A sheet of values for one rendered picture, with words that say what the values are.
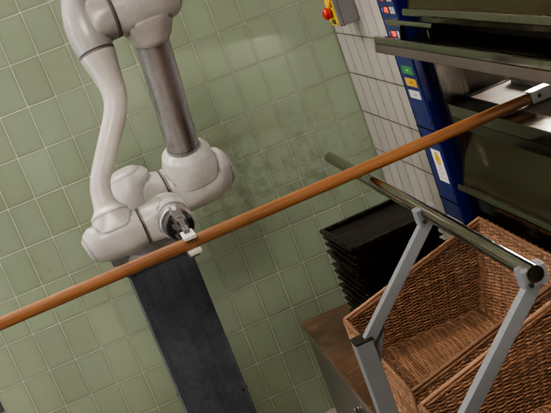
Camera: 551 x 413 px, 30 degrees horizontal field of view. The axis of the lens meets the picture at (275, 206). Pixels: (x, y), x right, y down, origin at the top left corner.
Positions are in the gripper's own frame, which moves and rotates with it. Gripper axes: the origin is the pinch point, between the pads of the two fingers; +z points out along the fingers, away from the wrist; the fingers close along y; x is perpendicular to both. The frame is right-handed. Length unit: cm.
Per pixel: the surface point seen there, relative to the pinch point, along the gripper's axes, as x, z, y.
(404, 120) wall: -84, -77, 13
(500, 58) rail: -67, 45, -23
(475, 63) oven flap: -67, 33, -21
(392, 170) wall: -84, -111, 37
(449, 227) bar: -44, 52, 2
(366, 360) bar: -22, 37, 28
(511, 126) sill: -82, 6, 3
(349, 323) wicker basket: -34, -25, 46
